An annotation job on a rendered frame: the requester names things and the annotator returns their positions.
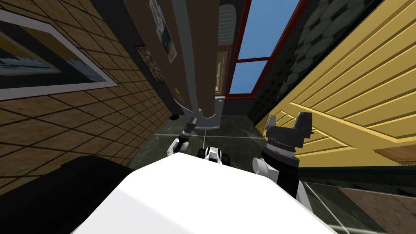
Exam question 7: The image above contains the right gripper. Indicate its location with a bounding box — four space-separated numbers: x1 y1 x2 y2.
264 112 314 150

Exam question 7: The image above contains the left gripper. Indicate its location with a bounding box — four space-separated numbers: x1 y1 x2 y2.
185 116 199 132

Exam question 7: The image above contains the brown refrigerator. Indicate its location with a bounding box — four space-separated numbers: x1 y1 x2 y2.
123 0 225 130

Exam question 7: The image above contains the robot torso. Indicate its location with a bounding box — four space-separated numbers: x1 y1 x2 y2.
69 146 338 234

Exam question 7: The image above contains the yellow panelled door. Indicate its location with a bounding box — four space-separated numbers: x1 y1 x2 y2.
255 0 416 168

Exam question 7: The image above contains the red framed window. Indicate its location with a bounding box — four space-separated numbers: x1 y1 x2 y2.
225 0 310 100

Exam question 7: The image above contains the grey bar handle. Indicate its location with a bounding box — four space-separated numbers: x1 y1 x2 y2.
171 0 204 123

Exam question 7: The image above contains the small dark wall picture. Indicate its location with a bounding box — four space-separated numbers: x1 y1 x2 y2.
134 45 166 84

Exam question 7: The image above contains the white framed wall picture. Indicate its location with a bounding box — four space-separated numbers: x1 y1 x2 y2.
0 9 119 101

